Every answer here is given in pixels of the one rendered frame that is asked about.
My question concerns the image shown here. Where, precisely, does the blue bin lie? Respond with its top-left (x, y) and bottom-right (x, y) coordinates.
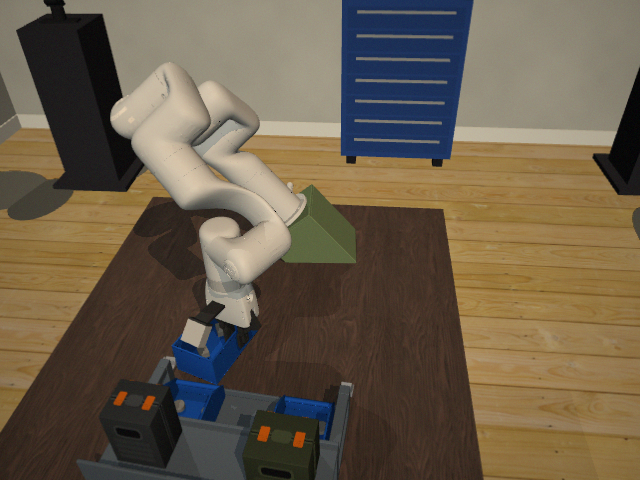
top-left (172, 319), bottom-right (258, 385)
top-left (274, 395), bottom-right (335, 440)
top-left (164, 378), bottom-right (225, 422)

